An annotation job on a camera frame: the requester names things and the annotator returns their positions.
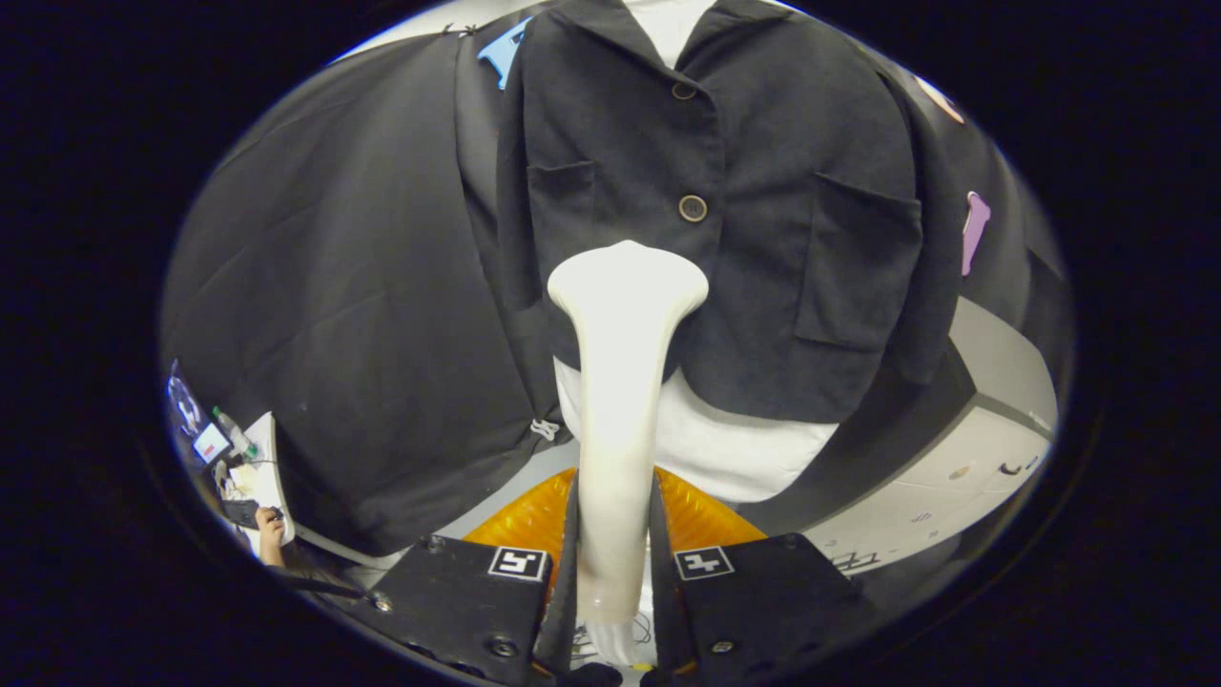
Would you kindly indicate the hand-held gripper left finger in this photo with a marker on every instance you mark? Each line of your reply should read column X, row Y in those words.
column 565, row 601

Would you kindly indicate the white shirt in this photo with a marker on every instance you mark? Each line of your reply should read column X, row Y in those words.
column 734, row 448

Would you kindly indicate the black blazer jacket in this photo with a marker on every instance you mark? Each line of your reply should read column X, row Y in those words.
column 763, row 239

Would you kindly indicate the black handheld device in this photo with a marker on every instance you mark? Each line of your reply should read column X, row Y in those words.
column 240, row 513

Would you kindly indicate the black backdrop cloth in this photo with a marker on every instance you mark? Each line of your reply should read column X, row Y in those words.
column 362, row 286

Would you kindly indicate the grey cabinet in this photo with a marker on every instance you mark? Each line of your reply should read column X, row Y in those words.
column 954, row 448

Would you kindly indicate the white desk with papers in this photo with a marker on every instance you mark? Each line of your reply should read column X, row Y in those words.
column 267, row 468

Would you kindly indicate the green plastic bottle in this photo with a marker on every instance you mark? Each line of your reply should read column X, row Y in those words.
column 234, row 434

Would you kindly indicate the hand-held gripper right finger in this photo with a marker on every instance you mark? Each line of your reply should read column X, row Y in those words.
column 666, row 601

